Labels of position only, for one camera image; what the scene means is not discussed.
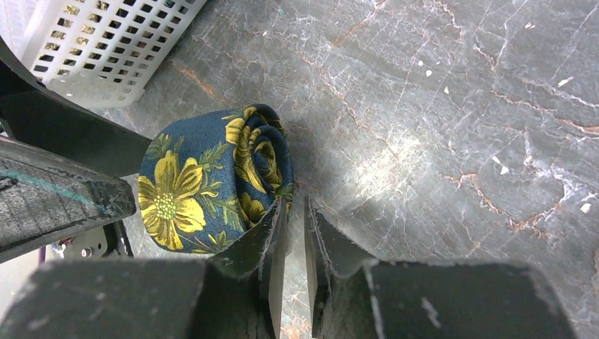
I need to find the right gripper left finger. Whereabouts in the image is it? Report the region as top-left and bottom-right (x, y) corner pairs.
(1, 198), (287, 338)

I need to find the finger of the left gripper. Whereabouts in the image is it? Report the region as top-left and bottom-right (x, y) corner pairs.
(1, 42), (151, 177)
(1, 138), (136, 262)

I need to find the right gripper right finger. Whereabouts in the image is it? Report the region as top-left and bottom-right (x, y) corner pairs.
(304, 199), (575, 338)

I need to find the navy yellow floral tie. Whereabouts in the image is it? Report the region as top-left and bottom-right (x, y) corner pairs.
(138, 104), (295, 255)

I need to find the white plastic basket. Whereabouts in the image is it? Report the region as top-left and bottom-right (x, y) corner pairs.
(16, 0), (205, 109)

